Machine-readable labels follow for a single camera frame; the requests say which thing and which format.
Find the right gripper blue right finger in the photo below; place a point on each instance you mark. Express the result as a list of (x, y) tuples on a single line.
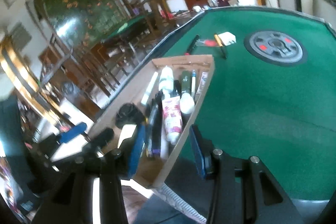
[(202, 151)]

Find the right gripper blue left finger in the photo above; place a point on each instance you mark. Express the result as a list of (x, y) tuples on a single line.
[(137, 145)]

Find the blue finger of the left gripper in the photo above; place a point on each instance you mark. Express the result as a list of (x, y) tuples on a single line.
[(67, 136)]

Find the black round fan part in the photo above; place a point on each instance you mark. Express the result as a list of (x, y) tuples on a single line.
[(129, 114)]

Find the black purple-capped marker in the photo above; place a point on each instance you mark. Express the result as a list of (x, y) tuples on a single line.
[(157, 124)]

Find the rose hand cream tube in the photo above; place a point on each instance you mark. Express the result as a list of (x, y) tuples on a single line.
[(172, 119)]

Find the white marker pen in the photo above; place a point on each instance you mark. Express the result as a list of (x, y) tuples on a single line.
[(149, 89)]

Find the white dropper bottle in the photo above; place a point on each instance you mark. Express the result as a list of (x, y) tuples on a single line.
[(187, 104)]

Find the white pill bottle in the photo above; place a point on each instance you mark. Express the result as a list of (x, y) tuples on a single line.
[(166, 80)]

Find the dark green small device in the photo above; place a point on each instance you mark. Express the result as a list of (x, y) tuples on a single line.
[(186, 77)]

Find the blue capped white pen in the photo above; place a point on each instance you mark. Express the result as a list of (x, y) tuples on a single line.
[(193, 83)]

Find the white ointment tube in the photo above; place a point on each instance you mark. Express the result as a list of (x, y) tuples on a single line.
[(201, 85)]

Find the cream box with yellow keychain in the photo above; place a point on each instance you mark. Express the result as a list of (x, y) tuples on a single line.
[(128, 131)]

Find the cardboard tray box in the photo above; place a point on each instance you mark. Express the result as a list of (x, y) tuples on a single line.
[(147, 123)]

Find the black red-tipped pen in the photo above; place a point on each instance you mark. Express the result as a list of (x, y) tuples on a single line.
[(192, 45)]

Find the clear red lighter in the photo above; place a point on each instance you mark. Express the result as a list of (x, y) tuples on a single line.
[(207, 43)]

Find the yellow black pen far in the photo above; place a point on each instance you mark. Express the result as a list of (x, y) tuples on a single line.
[(221, 45)]

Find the large floral painting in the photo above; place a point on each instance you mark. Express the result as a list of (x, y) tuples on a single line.
[(82, 22)]

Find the round grey table centre console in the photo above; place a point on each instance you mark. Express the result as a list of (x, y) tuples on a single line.
[(276, 48)]

